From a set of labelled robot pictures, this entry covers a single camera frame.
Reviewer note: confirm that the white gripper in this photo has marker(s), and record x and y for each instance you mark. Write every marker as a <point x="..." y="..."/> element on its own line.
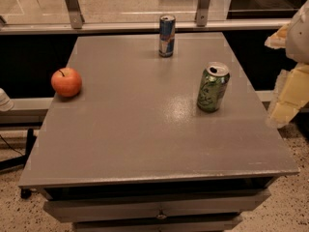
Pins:
<point x="299" y="38"/>

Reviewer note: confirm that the green soda can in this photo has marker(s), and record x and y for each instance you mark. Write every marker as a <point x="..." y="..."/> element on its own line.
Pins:
<point x="214" y="81"/>

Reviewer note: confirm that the blue silver redbull can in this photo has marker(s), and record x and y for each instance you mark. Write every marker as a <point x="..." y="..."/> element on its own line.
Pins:
<point x="167" y="26"/>

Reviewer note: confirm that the grey top drawer front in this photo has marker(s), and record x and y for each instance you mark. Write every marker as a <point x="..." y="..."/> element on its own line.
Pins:
<point x="157" y="206"/>

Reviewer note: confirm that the grey drawer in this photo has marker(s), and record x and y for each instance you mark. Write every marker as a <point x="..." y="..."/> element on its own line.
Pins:
<point x="197" y="223"/>
<point x="157" y="206"/>

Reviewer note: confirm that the grey lower drawer front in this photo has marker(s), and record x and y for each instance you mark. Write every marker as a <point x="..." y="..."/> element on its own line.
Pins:
<point x="197" y="223"/>

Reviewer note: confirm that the red apple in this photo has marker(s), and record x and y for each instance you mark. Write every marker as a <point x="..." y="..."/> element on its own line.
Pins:
<point x="66" y="82"/>

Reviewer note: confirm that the white object at left edge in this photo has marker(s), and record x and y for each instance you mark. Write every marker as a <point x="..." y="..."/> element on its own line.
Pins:
<point x="6" y="103"/>

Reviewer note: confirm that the right metal railing post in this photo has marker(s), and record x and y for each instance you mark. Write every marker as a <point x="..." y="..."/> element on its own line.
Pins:
<point x="202" y="12"/>

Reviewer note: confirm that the metal railing post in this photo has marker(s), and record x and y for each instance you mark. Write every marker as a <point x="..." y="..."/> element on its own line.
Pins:
<point x="75" y="15"/>
<point x="202" y="12"/>

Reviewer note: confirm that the left metal railing post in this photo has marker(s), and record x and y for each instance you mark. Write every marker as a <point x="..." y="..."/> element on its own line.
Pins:
<point x="75" y="15"/>

